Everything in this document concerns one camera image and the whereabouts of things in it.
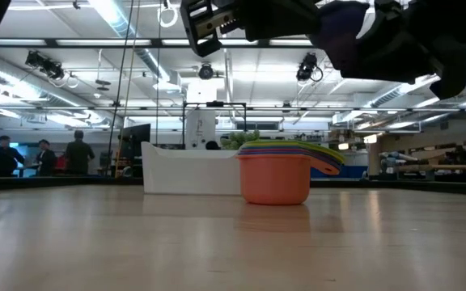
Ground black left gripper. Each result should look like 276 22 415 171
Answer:
179 0 323 58

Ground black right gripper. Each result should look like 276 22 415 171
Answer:
340 0 466 101

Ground green measuring cup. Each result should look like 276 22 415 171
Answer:
239 139 345 161

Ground yellow measuring cup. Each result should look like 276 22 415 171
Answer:
239 141 344 162

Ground light blue measuring cup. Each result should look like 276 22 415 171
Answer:
237 144 343 165

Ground orange measuring cup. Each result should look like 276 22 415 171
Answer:
235 154 345 206

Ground white plastic basket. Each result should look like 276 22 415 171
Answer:
141 141 243 196

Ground black ceiling light track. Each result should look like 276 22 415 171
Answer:
0 37 315 49

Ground blue storage bins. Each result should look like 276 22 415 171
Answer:
311 164 368 179

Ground green artificial plant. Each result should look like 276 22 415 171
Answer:
220 129 263 150

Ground white machine cabinet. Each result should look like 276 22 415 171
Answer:
184 109 217 150

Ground black computer monitor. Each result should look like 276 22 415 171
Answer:
118 123 152 154

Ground black ceiling-mounted camera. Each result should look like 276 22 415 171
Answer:
296 52 324 82
24 50 66 81
197 62 216 81

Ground white cable loop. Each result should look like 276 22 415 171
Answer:
156 0 179 29

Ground thin grey hanging cable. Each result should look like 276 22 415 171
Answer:
123 0 142 122

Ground black hanging cable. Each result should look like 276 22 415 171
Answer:
108 0 136 151

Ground black aluminium table frame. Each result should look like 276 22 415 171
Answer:
0 175 466 198

